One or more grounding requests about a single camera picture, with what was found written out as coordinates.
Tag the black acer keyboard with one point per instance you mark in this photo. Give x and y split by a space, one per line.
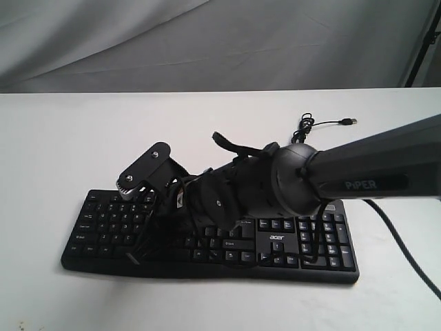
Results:
297 249

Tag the black tripod stand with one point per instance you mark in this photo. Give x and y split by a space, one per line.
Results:
428 37

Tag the grey backdrop cloth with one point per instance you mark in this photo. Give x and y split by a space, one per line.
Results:
201 46

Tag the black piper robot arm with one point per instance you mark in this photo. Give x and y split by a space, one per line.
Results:
280 182

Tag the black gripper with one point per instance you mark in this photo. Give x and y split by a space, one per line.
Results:
175 215

